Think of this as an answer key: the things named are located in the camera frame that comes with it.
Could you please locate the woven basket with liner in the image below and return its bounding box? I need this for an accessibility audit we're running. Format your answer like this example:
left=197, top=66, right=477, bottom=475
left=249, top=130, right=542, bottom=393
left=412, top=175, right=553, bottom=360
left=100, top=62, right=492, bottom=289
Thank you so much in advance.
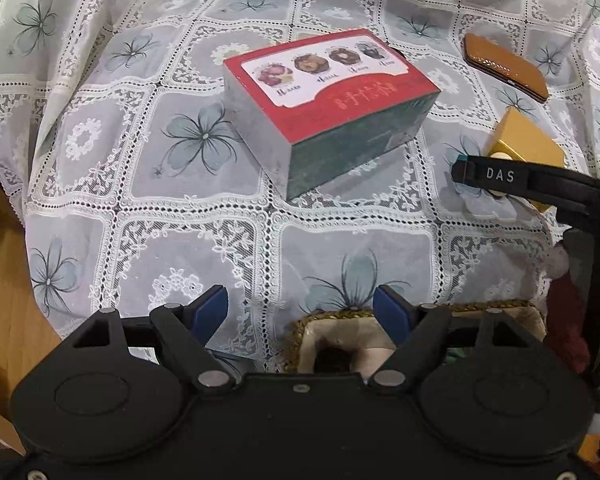
left=284, top=300, right=546, bottom=378

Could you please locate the red green tea box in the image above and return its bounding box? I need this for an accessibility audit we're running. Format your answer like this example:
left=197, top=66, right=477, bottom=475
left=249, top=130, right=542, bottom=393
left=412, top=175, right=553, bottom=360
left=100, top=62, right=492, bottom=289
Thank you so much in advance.
left=223, top=28, right=440, bottom=200

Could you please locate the floral lace sofa cover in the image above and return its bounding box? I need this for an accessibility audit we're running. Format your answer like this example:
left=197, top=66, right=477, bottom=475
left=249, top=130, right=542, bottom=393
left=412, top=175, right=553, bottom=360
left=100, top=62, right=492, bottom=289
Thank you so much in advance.
left=0, top=0, right=600, bottom=370

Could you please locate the gold cardboard box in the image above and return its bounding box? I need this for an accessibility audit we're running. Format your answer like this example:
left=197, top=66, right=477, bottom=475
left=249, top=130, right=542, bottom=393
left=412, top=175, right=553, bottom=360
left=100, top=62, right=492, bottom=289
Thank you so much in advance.
left=482, top=106, right=566, bottom=214

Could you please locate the dark red cloth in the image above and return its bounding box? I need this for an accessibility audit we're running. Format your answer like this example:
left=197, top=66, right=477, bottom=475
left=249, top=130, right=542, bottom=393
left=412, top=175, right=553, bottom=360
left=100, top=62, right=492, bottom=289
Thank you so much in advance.
left=543, top=242, right=591, bottom=374

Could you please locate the brown leather case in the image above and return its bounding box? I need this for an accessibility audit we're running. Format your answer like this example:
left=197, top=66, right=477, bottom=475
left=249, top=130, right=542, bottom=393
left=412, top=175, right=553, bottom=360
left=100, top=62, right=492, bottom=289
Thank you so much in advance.
left=463, top=32, right=550, bottom=103

